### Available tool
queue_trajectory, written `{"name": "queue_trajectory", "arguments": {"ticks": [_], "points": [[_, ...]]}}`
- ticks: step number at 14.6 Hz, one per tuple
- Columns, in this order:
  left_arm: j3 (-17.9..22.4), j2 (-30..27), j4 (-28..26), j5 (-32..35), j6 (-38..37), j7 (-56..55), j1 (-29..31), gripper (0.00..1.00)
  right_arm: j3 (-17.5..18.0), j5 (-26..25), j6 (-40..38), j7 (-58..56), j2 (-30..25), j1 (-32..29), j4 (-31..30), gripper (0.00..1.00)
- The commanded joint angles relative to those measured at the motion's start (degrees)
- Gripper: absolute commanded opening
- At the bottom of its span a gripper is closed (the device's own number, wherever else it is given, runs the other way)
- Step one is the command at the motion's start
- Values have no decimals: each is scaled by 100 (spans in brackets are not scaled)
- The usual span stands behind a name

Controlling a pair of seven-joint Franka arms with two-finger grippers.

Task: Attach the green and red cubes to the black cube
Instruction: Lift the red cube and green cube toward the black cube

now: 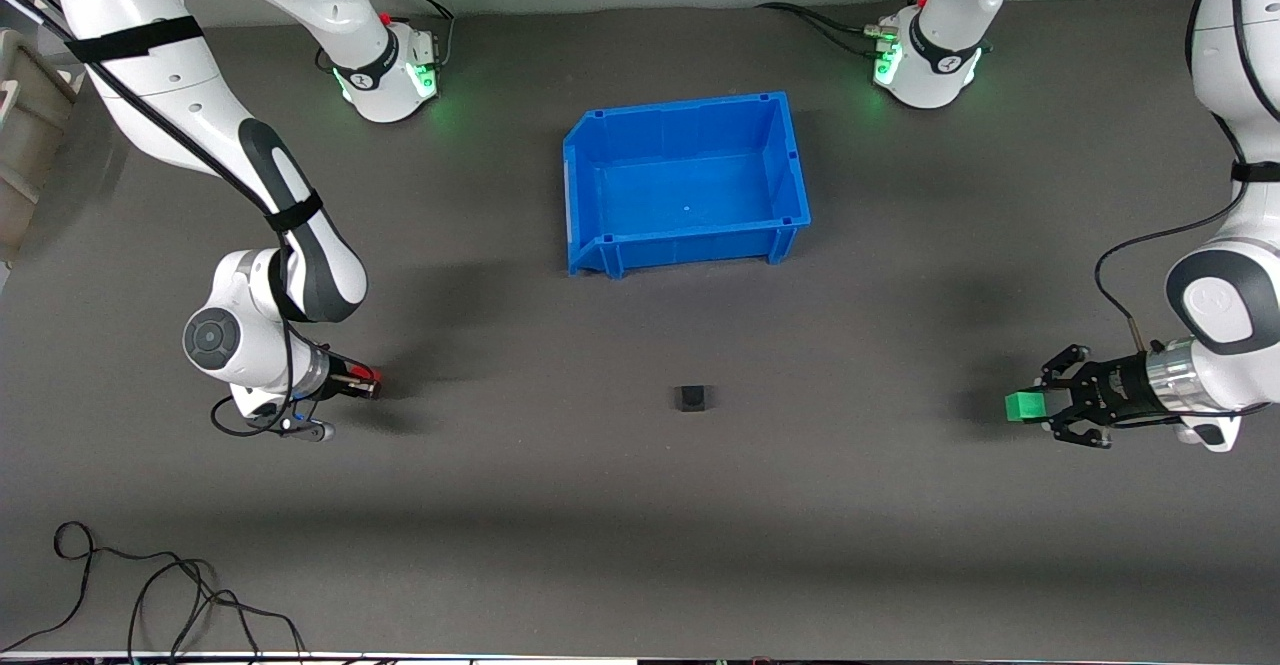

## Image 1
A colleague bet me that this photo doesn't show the black left arm base cables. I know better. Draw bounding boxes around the black left arm base cables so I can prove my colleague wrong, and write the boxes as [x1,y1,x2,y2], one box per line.
[755,0,936,58]

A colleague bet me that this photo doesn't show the black arm base cables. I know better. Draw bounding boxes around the black arm base cables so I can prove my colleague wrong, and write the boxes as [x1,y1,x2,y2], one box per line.
[372,0,457,74]
[755,0,936,58]

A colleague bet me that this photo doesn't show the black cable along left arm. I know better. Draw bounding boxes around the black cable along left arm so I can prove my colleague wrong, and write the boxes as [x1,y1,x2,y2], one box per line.
[1094,0,1280,356]

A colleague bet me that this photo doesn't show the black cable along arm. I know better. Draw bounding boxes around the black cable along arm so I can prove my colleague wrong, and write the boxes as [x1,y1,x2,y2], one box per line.
[1094,0,1280,356]
[60,35,331,439]

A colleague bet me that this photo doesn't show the blue plastic storage bin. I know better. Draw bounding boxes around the blue plastic storage bin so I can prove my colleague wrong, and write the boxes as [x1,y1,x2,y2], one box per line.
[562,92,812,279]

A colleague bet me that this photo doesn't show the beige plastic container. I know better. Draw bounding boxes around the beige plastic container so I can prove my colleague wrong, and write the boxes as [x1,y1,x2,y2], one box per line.
[0,30,83,266]

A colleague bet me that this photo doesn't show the black right arm base cables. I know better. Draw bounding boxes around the black right arm base cables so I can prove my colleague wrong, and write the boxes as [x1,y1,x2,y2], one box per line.
[372,0,457,74]

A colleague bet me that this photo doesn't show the black cable along right arm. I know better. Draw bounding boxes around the black cable along right arm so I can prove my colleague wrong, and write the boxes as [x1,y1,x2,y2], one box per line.
[60,35,331,439]

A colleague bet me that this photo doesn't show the loose thin black cable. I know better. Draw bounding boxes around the loose thin black cable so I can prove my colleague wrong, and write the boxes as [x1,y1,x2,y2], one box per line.
[0,522,309,665]

